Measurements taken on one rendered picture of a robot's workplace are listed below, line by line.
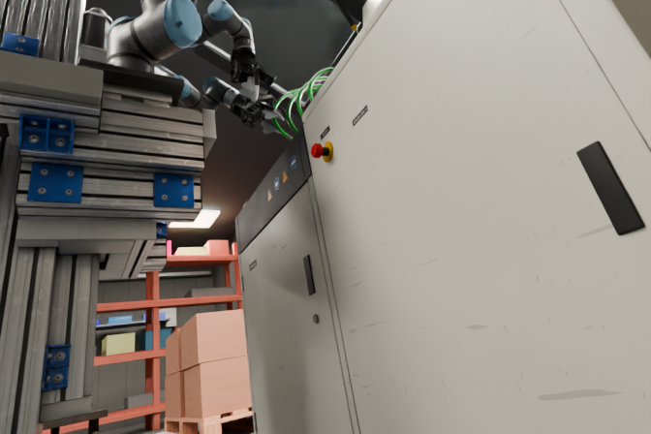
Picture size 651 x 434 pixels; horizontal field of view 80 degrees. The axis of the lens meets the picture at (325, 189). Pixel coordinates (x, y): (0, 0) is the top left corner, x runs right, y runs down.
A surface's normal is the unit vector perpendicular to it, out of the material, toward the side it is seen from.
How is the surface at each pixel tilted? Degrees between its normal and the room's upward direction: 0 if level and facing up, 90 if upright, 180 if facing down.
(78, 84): 90
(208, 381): 90
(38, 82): 90
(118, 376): 90
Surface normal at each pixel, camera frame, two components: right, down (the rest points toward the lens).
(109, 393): 0.50, -0.44
